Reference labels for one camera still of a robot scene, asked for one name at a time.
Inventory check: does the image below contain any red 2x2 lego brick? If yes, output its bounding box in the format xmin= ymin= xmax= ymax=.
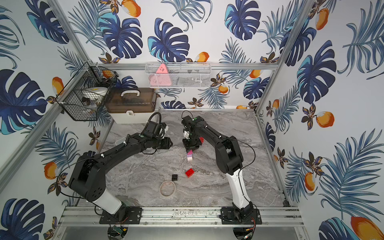
xmin=185 ymin=169 xmax=195 ymax=178

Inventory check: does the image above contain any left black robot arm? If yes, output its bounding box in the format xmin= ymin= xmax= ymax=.
xmin=69 ymin=121 xmax=173 ymax=218

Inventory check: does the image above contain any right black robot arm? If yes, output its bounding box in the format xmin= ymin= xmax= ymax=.
xmin=182 ymin=116 xmax=253 ymax=212

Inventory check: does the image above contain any grey square card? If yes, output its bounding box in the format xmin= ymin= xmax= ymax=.
xmin=115 ymin=138 xmax=126 ymax=146

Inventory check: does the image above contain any brown lid storage box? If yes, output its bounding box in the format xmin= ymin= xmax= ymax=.
xmin=105 ymin=88 xmax=157 ymax=124

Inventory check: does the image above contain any tape roll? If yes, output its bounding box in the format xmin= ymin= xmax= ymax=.
xmin=159 ymin=181 xmax=176 ymax=198

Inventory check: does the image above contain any pink triangle object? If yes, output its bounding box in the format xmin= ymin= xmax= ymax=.
xmin=149 ymin=64 xmax=172 ymax=88

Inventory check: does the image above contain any white bowl in basket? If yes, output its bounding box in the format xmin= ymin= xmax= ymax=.
xmin=82 ymin=87 xmax=108 ymax=99

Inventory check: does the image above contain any clear wall shelf basket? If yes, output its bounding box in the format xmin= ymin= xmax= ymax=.
xmin=145 ymin=62 xmax=212 ymax=89

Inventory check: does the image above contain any black wire basket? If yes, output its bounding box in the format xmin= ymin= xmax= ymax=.
xmin=55 ymin=63 xmax=119 ymax=122

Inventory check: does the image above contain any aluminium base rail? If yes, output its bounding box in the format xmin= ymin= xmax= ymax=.
xmin=59 ymin=207 xmax=304 ymax=228

